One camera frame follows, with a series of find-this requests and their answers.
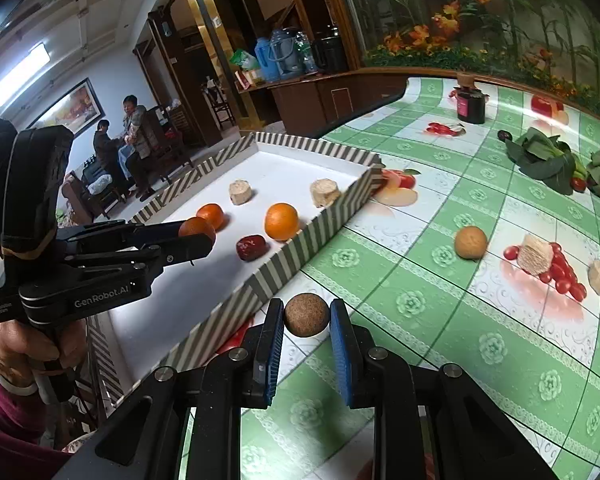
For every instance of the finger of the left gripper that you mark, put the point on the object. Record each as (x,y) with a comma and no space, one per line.
(130,232)
(113,256)

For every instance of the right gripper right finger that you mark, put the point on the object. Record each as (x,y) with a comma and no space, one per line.
(367,374)

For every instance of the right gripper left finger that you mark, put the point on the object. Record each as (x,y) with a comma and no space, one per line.
(255,364)

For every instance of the brown round fruit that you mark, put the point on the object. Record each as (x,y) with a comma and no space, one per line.
(306,315)

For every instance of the dark orange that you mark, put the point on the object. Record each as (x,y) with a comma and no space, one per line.
(196,226)

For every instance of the orange tangerine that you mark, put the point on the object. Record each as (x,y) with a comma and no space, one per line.
(213,214)

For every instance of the red jujube date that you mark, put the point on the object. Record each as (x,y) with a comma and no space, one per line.
(251,247)

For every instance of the striped white tray box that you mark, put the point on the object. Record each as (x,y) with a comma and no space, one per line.
(283,198)

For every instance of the beige cake cube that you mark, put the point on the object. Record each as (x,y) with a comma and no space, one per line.
(324,192)

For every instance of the left hand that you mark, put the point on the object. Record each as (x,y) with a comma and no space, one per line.
(25,351)

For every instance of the seated person dark coat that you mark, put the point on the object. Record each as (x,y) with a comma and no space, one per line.
(107,152)

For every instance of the seated person grey coat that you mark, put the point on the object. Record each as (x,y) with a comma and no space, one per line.
(141,143)

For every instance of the green fruit print tablecloth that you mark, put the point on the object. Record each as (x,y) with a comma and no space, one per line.
(533,347)

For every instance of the tan round longan fruit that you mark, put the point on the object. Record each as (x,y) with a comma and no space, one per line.
(470,243)

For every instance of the beige sponge cake block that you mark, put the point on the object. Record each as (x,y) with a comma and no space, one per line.
(535,255)

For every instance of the blue thermos jug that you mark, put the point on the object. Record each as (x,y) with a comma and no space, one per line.
(269,69)

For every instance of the wooden sideboard cabinet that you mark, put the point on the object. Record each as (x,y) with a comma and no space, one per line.
(314,105)

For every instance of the grey blue kettle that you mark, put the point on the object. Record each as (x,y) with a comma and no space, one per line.
(284,54)

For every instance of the green leafy vegetable left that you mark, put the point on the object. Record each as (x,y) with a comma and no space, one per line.
(544,158)

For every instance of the small red tomato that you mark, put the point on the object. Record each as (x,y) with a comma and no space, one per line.
(578,184)

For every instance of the dark jar with lid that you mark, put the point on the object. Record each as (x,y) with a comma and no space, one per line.
(470,100)

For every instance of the framed wall painting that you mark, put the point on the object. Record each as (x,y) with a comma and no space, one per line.
(77,110)

